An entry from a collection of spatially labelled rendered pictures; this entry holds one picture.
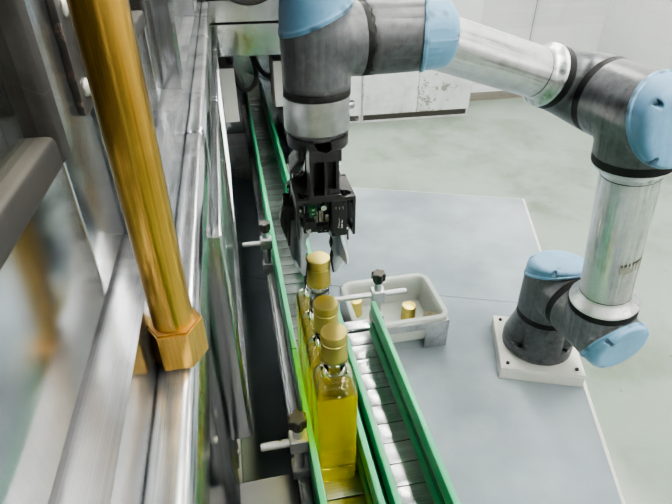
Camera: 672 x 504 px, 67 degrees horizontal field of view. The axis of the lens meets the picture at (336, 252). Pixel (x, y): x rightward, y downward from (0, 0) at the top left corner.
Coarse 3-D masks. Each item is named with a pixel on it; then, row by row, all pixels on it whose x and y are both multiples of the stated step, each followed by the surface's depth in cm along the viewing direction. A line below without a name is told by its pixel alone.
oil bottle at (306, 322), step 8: (304, 312) 78; (304, 320) 77; (312, 320) 76; (304, 328) 76; (312, 328) 75; (304, 336) 76; (304, 344) 77; (304, 352) 78; (304, 360) 80; (304, 368) 82; (304, 376) 84; (304, 384) 86
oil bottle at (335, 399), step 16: (320, 368) 68; (320, 384) 66; (336, 384) 66; (352, 384) 67; (320, 400) 66; (336, 400) 67; (352, 400) 67; (320, 416) 68; (336, 416) 69; (352, 416) 69; (320, 432) 70; (336, 432) 70; (352, 432) 71; (320, 448) 72; (336, 448) 72; (352, 448) 73; (320, 464) 74; (336, 464) 75; (352, 464) 75
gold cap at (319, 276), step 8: (312, 256) 71; (320, 256) 71; (328, 256) 71; (312, 264) 70; (320, 264) 70; (328, 264) 71; (312, 272) 71; (320, 272) 71; (328, 272) 72; (312, 280) 72; (320, 280) 71; (328, 280) 72; (312, 288) 72; (320, 288) 72
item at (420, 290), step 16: (352, 288) 125; (368, 288) 126; (384, 288) 127; (416, 288) 129; (432, 288) 123; (368, 304) 129; (384, 304) 129; (400, 304) 129; (416, 304) 129; (432, 304) 122; (352, 320) 114; (384, 320) 124; (400, 320) 113; (416, 320) 113; (432, 320) 114
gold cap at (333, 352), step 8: (328, 328) 64; (336, 328) 64; (344, 328) 64; (328, 336) 63; (336, 336) 63; (344, 336) 63; (328, 344) 63; (336, 344) 63; (344, 344) 64; (320, 352) 66; (328, 352) 64; (336, 352) 63; (344, 352) 64; (328, 360) 64; (336, 360) 64; (344, 360) 65
